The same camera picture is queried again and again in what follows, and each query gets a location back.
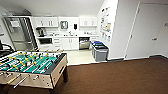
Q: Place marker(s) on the built-in dishwasher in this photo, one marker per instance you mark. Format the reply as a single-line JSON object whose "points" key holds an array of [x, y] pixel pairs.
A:
{"points": [[84, 43]]}

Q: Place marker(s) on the white base cabinet door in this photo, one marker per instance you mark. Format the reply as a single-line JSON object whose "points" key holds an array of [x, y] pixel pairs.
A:
{"points": [[65, 44], [74, 43]]}

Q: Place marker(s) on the white drawer front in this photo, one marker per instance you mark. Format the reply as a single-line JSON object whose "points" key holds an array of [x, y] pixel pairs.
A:
{"points": [[57, 47], [57, 43], [57, 39]]}

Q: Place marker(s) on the dark coffee machine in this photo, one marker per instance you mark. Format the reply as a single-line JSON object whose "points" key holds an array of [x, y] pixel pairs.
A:
{"points": [[40, 32]]}

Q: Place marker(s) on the green foosball table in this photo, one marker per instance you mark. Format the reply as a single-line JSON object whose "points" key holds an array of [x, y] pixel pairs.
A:
{"points": [[33, 70]]}

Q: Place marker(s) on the white room door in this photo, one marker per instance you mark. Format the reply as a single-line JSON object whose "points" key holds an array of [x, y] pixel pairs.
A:
{"points": [[146, 30]]}

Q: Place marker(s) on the steel refrigerator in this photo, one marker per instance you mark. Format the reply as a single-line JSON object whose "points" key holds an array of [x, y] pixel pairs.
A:
{"points": [[20, 33]]}

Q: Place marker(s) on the red white wall poster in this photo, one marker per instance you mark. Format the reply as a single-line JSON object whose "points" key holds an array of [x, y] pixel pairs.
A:
{"points": [[106, 23]]}

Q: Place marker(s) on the large white wall cabinet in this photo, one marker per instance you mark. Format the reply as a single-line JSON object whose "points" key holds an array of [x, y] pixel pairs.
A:
{"points": [[45, 22]]}

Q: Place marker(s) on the small door wall sign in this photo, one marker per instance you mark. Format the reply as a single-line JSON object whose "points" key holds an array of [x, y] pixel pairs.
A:
{"points": [[166, 24]]}

